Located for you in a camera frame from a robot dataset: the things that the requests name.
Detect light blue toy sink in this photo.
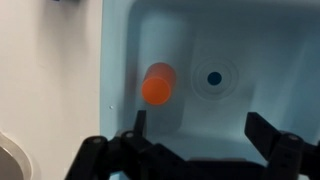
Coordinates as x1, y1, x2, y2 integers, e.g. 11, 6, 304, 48
99, 0, 320, 168

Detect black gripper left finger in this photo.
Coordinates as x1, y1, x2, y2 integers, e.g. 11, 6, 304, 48
64, 109, 158, 180

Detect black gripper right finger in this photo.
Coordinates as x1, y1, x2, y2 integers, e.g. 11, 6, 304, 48
244, 112, 320, 180

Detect small orange measuring cup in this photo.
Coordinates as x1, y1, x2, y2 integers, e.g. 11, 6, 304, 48
141, 62, 177, 106

